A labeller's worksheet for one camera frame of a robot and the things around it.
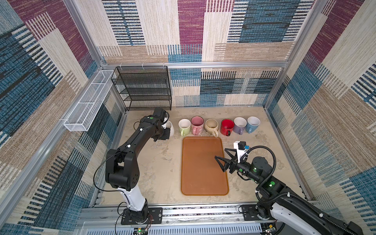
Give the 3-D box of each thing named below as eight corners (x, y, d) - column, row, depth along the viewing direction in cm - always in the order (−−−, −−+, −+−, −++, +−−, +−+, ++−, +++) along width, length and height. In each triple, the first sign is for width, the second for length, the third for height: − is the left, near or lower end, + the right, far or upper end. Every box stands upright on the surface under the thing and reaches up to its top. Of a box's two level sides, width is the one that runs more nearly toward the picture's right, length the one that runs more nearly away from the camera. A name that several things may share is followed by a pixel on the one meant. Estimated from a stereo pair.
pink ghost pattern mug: (190, 139, 103) (190, 130, 94) (190, 125, 111) (190, 115, 102) (203, 139, 103) (204, 130, 94) (202, 125, 111) (203, 115, 102)
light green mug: (181, 140, 103) (181, 132, 95) (178, 128, 110) (177, 119, 102) (192, 138, 104) (193, 129, 96) (189, 126, 111) (189, 117, 103)
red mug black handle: (220, 136, 105) (222, 129, 99) (219, 125, 111) (220, 118, 105) (232, 136, 105) (235, 129, 99) (230, 125, 111) (232, 118, 105)
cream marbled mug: (205, 139, 103) (205, 132, 97) (203, 126, 111) (204, 118, 104) (218, 139, 103) (220, 132, 97) (216, 126, 111) (217, 118, 104)
